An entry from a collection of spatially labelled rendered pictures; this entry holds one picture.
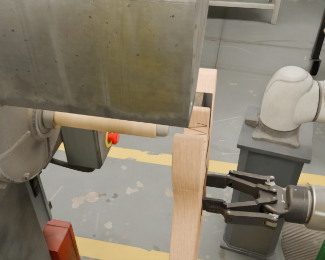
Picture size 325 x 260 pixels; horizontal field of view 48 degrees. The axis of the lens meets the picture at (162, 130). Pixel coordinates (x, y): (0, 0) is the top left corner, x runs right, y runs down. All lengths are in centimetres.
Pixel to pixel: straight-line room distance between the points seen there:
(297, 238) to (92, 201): 113
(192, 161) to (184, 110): 16
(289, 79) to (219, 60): 215
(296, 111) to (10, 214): 100
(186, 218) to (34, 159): 29
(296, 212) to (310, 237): 136
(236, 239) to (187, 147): 141
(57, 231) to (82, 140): 43
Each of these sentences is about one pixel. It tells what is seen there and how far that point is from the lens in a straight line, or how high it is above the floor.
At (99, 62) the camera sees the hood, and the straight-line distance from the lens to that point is 39.
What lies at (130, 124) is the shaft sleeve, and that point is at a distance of 62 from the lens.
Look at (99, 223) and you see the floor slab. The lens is 208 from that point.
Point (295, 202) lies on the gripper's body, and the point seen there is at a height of 108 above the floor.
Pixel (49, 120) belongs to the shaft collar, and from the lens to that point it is 67.
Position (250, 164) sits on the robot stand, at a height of 60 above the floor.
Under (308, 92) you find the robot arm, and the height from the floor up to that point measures 92.
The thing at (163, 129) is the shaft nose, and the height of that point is 126.
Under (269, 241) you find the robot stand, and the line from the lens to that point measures 188.
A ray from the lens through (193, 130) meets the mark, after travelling 67.
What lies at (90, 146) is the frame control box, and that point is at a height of 100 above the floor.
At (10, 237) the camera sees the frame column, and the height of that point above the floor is 87.
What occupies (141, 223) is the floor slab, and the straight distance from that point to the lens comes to 205.
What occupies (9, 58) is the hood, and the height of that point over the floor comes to 145.
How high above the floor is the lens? 165
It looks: 39 degrees down
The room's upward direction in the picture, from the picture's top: straight up
